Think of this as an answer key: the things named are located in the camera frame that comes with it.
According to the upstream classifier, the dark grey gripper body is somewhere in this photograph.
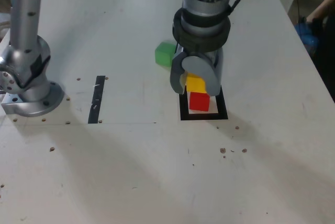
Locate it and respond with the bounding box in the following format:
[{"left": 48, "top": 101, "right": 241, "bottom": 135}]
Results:
[{"left": 180, "top": 48, "right": 224, "bottom": 69}]

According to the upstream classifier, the black tape square outline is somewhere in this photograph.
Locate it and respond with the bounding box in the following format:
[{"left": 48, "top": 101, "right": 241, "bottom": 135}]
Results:
[{"left": 178, "top": 85, "right": 229, "bottom": 121}]

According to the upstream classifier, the red cube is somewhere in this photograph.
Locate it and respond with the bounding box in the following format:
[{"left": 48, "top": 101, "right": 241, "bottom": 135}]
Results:
[{"left": 188, "top": 92, "right": 211, "bottom": 111}]

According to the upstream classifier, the green cube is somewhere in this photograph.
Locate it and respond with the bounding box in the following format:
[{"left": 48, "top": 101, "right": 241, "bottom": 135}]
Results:
[{"left": 154, "top": 42, "right": 175, "bottom": 67}]

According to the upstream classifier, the yellow cube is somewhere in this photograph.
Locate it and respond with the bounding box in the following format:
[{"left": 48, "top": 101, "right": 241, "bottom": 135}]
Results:
[{"left": 185, "top": 73, "right": 207, "bottom": 94}]

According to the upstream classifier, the person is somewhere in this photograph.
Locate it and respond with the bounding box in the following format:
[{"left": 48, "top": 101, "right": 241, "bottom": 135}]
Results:
[{"left": 311, "top": 16, "right": 335, "bottom": 102}]

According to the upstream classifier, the black tape strip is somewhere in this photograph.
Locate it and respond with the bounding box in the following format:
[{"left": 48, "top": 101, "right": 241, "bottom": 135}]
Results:
[{"left": 87, "top": 75, "right": 106, "bottom": 125}]

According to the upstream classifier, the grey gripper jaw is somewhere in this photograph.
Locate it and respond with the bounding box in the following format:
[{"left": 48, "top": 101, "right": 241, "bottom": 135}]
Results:
[
  {"left": 169, "top": 52, "right": 188, "bottom": 95},
  {"left": 182, "top": 50, "right": 225, "bottom": 97}
]

